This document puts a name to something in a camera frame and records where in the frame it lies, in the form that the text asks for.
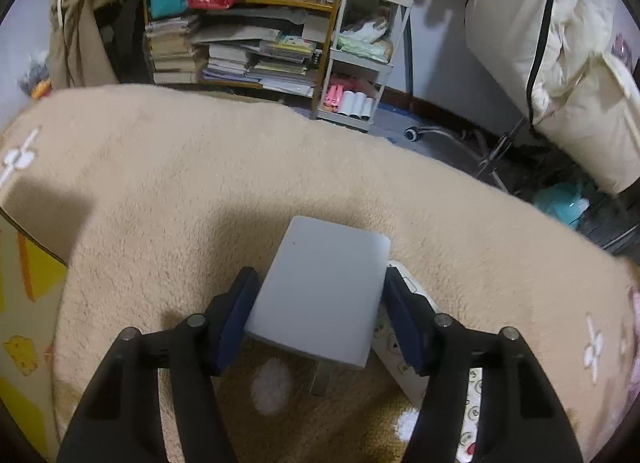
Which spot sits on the grey white plush toy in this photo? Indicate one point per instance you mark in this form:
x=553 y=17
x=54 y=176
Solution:
x=35 y=70

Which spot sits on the wooden shelf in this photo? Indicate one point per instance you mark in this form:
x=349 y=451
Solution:
x=290 y=2

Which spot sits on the dark hanging garment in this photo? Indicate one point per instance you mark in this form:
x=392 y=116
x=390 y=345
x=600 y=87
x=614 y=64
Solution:
x=125 y=33

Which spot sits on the green pole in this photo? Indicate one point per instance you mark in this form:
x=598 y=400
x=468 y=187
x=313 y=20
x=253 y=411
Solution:
x=410 y=43

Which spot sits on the large white charger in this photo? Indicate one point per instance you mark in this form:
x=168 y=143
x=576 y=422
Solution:
x=320 y=288

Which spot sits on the white remote control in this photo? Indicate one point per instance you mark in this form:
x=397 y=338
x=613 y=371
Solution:
x=387 y=360

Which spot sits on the pink plastic item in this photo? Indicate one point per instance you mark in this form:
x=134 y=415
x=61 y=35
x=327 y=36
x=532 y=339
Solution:
x=333 y=99

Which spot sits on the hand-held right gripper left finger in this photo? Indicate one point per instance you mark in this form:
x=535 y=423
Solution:
x=235 y=328

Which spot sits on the pile of books and magazines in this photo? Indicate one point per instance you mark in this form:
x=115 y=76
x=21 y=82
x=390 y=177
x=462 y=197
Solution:
x=260 y=68

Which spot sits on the green tissue pack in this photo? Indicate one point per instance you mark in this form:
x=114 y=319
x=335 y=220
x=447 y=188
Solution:
x=365 y=49

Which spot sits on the teal plastic object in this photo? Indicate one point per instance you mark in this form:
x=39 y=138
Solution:
x=560 y=205

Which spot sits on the flattened cardboard sheets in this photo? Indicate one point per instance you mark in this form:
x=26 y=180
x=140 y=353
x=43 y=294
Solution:
x=250 y=25

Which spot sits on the cardboard box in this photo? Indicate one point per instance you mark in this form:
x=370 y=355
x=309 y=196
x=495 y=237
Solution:
x=25 y=343

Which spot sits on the yellow plush toy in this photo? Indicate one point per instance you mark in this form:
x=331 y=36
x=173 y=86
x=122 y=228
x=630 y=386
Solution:
x=41 y=90

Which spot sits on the white brown fabric item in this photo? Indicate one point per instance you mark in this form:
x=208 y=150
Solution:
x=367 y=28

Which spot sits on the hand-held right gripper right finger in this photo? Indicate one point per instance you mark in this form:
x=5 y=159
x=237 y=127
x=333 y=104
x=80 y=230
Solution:
x=402 y=328

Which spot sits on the white trolley cart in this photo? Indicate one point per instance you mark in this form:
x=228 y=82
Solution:
x=325 y=73

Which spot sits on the khaki trousers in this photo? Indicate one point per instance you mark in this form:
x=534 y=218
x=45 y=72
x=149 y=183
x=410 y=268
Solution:
x=75 y=43

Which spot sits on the white paper roll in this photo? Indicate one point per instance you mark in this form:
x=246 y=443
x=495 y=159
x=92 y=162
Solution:
x=347 y=103
x=359 y=105
x=369 y=108

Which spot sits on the stack of old books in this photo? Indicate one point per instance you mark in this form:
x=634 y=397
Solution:
x=172 y=53

